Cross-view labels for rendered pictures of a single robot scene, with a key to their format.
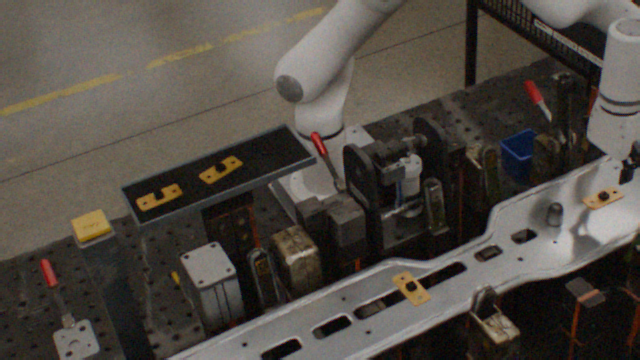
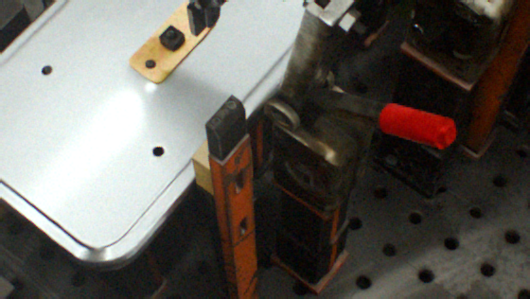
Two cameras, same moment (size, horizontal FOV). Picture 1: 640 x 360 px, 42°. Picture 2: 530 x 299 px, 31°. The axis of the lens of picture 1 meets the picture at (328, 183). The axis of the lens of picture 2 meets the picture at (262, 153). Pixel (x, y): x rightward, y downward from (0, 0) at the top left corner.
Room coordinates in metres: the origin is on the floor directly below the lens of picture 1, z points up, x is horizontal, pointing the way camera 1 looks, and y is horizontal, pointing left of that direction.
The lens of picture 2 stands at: (1.68, -0.69, 1.72)
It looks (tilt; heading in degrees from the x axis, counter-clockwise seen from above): 65 degrees down; 153
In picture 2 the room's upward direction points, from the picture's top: 2 degrees counter-clockwise
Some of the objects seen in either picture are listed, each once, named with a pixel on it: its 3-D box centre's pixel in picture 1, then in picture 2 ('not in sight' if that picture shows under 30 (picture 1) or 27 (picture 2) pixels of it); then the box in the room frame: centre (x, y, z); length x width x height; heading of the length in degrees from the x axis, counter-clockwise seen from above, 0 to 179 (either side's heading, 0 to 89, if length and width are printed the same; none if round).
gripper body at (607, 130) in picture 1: (617, 123); not in sight; (1.25, -0.56, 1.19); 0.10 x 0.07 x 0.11; 24
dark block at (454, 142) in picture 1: (446, 215); (500, 39); (1.35, -0.25, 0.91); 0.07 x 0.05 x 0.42; 24
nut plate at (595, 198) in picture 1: (603, 196); (172, 39); (1.25, -0.56, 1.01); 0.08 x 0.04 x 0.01; 114
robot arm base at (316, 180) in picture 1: (323, 155); not in sight; (1.64, 0.00, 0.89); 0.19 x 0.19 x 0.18
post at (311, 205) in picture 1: (319, 275); not in sight; (1.22, 0.04, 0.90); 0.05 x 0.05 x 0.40; 24
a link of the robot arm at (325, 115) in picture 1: (322, 78); not in sight; (1.66, -0.02, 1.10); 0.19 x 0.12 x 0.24; 146
